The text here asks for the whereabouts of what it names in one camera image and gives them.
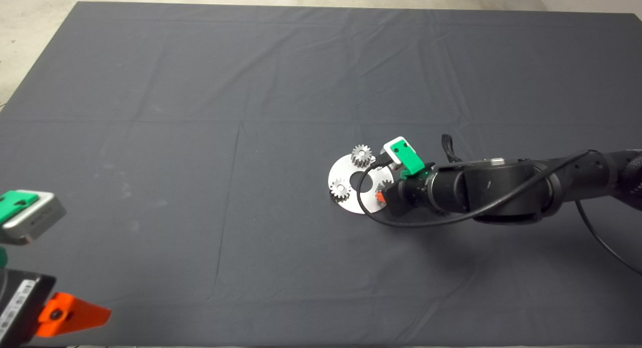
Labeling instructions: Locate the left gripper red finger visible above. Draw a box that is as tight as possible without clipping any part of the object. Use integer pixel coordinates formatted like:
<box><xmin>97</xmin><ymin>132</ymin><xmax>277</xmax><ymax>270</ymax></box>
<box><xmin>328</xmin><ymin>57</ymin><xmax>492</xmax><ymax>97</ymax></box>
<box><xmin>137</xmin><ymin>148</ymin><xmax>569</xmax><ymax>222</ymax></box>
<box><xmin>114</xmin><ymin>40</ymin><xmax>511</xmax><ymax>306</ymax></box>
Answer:
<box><xmin>36</xmin><ymin>292</ymin><xmax>112</xmax><ymax>337</ymax></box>

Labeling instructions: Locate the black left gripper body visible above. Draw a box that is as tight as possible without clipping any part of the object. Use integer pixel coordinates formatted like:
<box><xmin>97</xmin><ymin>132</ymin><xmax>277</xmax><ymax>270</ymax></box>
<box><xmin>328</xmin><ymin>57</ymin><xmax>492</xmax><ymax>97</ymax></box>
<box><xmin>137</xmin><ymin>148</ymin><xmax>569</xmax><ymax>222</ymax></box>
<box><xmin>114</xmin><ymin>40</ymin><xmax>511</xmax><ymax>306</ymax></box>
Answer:
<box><xmin>0</xmin><ymin>269</ymin><xmax>57</xmax><ymax>347</ymax></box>

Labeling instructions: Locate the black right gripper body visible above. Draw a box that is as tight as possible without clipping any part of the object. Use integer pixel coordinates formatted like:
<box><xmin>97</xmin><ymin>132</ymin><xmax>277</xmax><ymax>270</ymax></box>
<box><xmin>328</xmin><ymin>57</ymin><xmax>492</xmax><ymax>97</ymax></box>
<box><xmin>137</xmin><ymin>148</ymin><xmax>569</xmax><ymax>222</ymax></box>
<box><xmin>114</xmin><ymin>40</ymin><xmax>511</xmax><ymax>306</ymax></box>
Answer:
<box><xmin>385</xmin><ymin>165</ymin><xmax>439</xmax><ymax>218</ymax></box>

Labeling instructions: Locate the round metal plate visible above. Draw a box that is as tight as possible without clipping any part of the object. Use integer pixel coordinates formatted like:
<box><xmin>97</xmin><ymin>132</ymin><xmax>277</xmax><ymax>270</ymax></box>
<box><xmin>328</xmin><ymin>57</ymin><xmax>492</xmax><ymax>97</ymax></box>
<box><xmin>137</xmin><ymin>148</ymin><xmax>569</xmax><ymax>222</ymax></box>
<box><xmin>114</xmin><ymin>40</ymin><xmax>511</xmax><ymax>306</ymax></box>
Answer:
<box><xmin>329</xmin><ymin>155</ymin><xmax>394</xmax><ymax>215</ymax></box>

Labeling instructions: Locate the dark grey table cloth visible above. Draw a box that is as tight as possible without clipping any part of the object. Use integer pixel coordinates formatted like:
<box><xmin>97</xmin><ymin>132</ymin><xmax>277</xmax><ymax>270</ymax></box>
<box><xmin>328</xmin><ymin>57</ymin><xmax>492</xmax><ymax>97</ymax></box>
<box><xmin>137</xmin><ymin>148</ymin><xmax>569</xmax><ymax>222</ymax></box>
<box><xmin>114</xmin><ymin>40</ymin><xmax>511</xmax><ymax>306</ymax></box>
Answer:
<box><xmin>0</xmin><ymin>1</ymin><xmax>642</xmax><ymax>346</ymax></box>

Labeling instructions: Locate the black right camera cable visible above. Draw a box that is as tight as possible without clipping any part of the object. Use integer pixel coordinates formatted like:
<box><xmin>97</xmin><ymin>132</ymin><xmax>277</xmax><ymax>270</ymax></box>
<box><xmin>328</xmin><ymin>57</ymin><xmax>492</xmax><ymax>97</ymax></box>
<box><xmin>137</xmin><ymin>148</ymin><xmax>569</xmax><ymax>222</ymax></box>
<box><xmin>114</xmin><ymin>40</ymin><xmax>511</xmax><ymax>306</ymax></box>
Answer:
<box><xmin>356</xmin><ymin>148</ymin><xmax>642</xmax><ymax>277</ymax></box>

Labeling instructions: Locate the right wrist camera green mount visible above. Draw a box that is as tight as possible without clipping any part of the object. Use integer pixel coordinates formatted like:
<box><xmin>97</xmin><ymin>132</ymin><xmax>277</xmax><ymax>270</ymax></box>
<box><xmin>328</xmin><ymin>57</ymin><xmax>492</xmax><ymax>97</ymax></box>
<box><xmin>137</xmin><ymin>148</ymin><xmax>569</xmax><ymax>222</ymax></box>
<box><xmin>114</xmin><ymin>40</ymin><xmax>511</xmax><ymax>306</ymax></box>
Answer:
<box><xmin>374</xmin><ymin>136</ymin><xmax>426</xmax><ymax>181</ymax></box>

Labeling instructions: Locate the wrist camera green mount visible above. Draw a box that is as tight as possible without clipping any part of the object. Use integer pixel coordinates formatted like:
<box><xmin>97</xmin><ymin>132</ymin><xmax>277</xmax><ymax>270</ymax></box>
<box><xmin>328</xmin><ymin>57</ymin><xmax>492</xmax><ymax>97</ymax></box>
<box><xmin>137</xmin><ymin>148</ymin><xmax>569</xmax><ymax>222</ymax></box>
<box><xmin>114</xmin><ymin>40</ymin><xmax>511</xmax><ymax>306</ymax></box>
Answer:
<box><xmin>374</xmin><ymin>136</ymin><xmax>426</xmax><ymax>181</ymax></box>
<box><xmin>0</xmin><ymin>190</ymin><xmax>67</xmax><ymax>268</ymax></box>

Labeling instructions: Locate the left wrist camera green mount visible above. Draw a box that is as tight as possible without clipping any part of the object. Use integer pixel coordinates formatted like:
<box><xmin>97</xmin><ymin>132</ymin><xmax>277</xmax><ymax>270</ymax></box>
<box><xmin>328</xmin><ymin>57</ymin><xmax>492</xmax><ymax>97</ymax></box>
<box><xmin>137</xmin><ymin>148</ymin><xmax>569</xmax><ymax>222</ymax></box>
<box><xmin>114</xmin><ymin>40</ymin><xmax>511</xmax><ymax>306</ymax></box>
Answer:
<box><xmin>0</xmin><ymin>190</ymin><xmax>67</xmax><ymax>268</ymax></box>

